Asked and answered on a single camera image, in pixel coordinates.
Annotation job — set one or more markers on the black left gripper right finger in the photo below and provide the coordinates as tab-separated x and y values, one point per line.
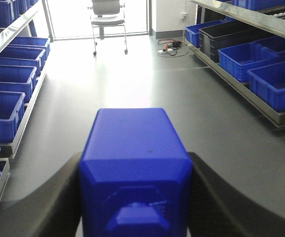
217	209

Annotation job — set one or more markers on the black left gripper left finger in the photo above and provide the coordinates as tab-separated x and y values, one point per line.
52	210

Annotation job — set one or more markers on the left steel shelf rack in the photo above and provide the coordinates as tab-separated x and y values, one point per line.
8	151

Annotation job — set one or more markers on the steel shelf rack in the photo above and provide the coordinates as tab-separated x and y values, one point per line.
254	69
8	151

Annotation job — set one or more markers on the right steel shelf rack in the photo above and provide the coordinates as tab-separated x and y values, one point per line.
254	69

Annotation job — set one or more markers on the black plastic bin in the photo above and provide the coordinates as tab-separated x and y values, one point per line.
217	37

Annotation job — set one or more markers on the grey office chair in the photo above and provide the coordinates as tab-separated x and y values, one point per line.
107	13

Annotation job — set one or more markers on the white power strip with cables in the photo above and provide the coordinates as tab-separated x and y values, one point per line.
172	48

